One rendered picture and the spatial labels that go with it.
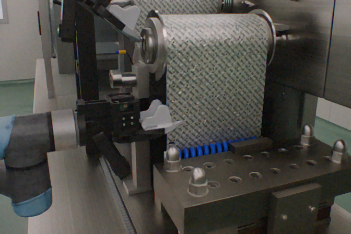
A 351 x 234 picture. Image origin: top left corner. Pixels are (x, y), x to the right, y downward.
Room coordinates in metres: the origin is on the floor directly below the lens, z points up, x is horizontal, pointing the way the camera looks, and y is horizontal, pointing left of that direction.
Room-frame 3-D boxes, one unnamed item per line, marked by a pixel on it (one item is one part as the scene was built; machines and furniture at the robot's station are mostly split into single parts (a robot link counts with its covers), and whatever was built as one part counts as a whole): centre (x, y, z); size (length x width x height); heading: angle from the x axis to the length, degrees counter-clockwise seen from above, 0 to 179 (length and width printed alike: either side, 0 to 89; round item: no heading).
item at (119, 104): (0.61, 0.13, 1.12); 0.12 x 0.08 x 0.09; 111
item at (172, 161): (0.59, 0.01, 1.05); 0.04 x 0.04 x 0.04
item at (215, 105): (0.70, -0.09, 1.11); 0.23 x 0.01 x 0.18; 111
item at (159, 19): (0.71, 0.04, 1.25); 0.15 x 0.01 x 0.15; 21
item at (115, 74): (0.72, 0.13, 1.18); 0.04 x 0.02 x 0.04; 21
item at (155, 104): (0.67, 0.04, 1.11); 0.09 x 0.03 x 0.06; 112
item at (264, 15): (0.80, -0.19, 1.25); 0.15 x 0.01 x 0.15; 21
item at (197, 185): (0.50, -0.04, 1.05); 0.04 x 0.04 x 0.04
